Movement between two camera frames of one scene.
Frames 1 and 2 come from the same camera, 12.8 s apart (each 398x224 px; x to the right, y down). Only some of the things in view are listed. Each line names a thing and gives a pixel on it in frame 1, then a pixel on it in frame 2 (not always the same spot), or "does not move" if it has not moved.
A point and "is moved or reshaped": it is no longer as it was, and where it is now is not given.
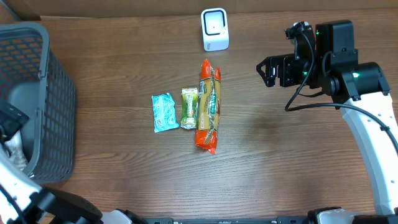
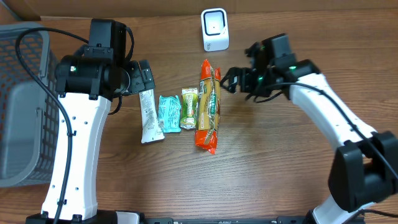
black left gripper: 7,116 -> 140,83
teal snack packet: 164,116 is moved or reshaped
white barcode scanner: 216,30 does not move
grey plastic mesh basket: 34,81 does not move
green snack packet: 189,97 does not move
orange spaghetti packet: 209,114 does not move
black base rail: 288,219 does not move
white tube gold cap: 15,150 -> 151,131
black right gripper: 285,63 -> 248,73
